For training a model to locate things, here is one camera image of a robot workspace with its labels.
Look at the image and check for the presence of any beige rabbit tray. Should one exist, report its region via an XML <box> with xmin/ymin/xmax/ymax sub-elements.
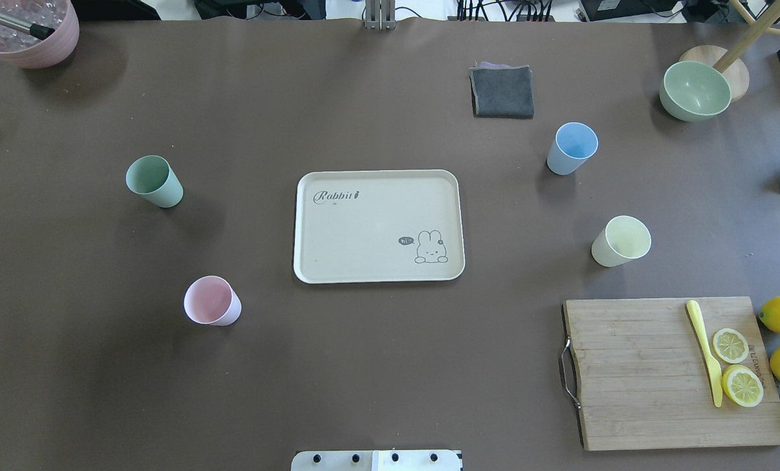
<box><xmin>293</xmin><ymin>169</ymin><xmax>466</xmax><ymax>284</ymax></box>

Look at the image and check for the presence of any lemon slice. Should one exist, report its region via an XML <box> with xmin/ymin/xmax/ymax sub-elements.
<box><xmin>711</xmin><ymin>328</ymin><xmax>749</xmax><ymax>364</ymax></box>
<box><xmin>721</xmin><ymin>364</ymin><xmax>764</xmax><ymax>408</ymax></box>

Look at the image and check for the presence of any yellow plastic knife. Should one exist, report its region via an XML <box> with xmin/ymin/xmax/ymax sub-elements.
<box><xmin>686</xmin><ymin>299</ymin><xmax>724</xmax><ymax>408</ymax></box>

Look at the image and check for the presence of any pink ribbed bowl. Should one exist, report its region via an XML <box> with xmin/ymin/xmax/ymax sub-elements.
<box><xmin>0</xmin><ymin>1</ymin><xmax>80</xmax><ymax>69</ymax></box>

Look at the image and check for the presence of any pink plastic cup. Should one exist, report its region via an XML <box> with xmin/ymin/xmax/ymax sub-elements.
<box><xmin>184</xmin><ymin>275</ymin><xmax>241</xmax><ymax>326</ymax></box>

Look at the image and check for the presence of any lower lemon slice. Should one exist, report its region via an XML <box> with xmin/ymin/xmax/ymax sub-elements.
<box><xmin>721</xmin><ymin>364</ymin><xmax>764</xmax><ymax>408</ymax></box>

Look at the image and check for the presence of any grey folded cloth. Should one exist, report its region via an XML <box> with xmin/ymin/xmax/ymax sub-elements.
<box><xmin>469</xmin><ymin>61</ymin><xmax>534</xmax><ymax>119</ymax></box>

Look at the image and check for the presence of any metal handled scoop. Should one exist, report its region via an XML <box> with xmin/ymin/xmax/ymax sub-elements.
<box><xmin>0</xmin><ymin>11</ymin><xmax>56</xmax><ymax>40</ymax></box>

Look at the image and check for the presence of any wooden cutting board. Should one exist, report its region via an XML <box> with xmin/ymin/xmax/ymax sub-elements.
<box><xmin>563</xmin><ymin>297</ymin><xmax>780</xmax><ymax>452</ymax></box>

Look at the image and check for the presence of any wooden stand with round base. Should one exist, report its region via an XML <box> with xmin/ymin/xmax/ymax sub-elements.
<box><xmin>679</xmin><ymin>1</ymin><xmax>780</xmax><ymax>103</ymax></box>

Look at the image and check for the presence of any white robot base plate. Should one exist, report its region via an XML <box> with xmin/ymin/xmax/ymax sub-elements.
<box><xmin>290</xmin><ymin>448</ymin><xmax>464</xmax><ymax>470</ymax></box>

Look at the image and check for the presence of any green plastic bowl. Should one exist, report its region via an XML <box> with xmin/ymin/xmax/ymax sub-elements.
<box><xmin>659</xmin><ymin>61</ymin><xmax>732</xmax><ymax>122</ymax></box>

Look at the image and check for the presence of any pale yellow plastic cup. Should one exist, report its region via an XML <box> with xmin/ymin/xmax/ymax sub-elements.
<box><xmin>591</xmin><ymin>215</ymin><xmax>652</xmax><ymax>266</ymax></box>

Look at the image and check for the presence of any green plastic cup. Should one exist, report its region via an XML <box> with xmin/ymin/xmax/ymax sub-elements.
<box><xmin>126</xmin><ymin>155</ymin><xmax>184</xmax><ymax>208</ymax></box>

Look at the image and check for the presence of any blue plastic cup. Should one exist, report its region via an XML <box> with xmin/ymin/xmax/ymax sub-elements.
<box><xmin>546</xmin><ymin>122</ymin><xmax>599</xmax><ymax>175</ymax></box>

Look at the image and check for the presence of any upper lemon slice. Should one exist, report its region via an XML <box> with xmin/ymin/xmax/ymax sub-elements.
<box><xmin>711</xmin><ymin>328</ymin><xmax>749</xmax><ymax>364</ymax></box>

